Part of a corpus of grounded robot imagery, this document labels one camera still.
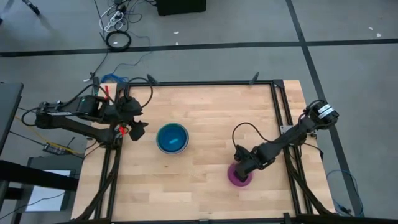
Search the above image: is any black beam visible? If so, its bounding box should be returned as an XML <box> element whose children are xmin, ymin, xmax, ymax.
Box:
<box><xmin>0</xmin><ymin>160</ymin><xmax>78</xmax><ymax>191</ymax></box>

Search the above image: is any purple plastic bowl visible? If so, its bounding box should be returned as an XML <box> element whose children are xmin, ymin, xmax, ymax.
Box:
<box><xmin>226</xmin><ymin>162</ymin><xmax>253</xmax><ymax>188</ymax></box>

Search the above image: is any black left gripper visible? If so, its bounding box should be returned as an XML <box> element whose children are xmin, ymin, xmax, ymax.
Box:
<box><xmin>116</xmin><ymin>96</ymin><xmax>149</xmax><ymax>142</ymax></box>

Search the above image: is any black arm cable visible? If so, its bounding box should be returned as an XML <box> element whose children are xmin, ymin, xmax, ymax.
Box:
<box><xmin>123</xmin><ymin>77</ymin><xmax>154</xmax><ymax>110</ymax></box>
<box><xmin>231</xmin><ymin>122</ymin><xmax>271</xmax><ymax>147</ymax></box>

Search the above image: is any coiled black cable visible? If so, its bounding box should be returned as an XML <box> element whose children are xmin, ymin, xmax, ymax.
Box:
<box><xmin>105</xmin><ymin>30</ymin><xmax>132</xmax><ymax>52</ymax></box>

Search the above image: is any blue cable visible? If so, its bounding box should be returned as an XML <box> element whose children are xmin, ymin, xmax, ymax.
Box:
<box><xmin>101</xmin><ymin>73</ymin><xmax>129</xmax><ymax>84</ymax></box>
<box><xmin>326</xmin><ymin>169</ymin><xmax>364</xmax><ymax>218</ymax></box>

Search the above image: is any white power strip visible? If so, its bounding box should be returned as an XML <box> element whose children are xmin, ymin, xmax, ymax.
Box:
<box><xmin>104</xmin><ymin>11</ymin><xmax>125</xmax><ymax>32</ymax></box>

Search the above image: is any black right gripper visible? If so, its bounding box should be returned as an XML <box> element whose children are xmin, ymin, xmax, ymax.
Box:
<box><xmin>233</xmin><ymin>145</ymin><xmax>264</xmax><ymax>184</ymax></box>

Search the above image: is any yellow cable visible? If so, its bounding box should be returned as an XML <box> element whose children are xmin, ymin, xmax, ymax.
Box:
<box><xmin>14</xmin><ymin>114</ymin><xmax>85</xmax><ymax>156</ymax></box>

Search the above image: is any teal plastic bowl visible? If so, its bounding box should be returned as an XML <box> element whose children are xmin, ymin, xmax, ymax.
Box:
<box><xmin>155</xmin><ymin>123</ymin><xmax>190</xmax><ymax>156</ymax></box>

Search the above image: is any black aluminium table frame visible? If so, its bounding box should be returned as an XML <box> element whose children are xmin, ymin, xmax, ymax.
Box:
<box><xmin>73</xmin><ymin>79</ymin><xmax>335</xmax><ymax>224</ymax></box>

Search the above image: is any small black circuit box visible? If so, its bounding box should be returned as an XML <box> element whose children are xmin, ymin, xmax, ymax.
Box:
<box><xmin>42</xmin><ymin>142</ymin><xmax>70</xmax><ymax>156</ymax></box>

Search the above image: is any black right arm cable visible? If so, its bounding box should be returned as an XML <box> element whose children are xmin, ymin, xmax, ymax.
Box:
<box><xmin>231</xmin><ymin>122</ymin><xmax>271</xmax><ymax>147</ymax></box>

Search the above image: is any blue plastic bowl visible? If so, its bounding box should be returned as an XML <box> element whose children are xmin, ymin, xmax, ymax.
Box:
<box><xmin>158</xmin><ymin>124</ymin><xmax>188</xmax><ymax>153</ymax></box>

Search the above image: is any black tripod leg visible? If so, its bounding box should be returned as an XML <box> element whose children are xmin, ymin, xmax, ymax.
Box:
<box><xmin>21</xmin><ymin>0</ymin><xmax>41</xmax><ymax>16</ymax></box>

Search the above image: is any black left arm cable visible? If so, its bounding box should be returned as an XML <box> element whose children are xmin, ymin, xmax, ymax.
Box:
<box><xmin>123</xmin><ymin>77</ymin><xmax>154</xmax><ymax>110</ymax></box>

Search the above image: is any black floor cable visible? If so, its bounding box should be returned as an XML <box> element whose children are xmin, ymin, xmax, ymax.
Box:
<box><xmin>83</xmin><ymin>0</ymin><xmax>110</xmax><ymax>82</ymax></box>

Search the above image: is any black side table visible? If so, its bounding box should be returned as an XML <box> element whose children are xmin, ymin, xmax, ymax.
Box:
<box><xmin>0</xmin><ymin>82</ymin><xmax>24</xmax><ymax>153</ymax></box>

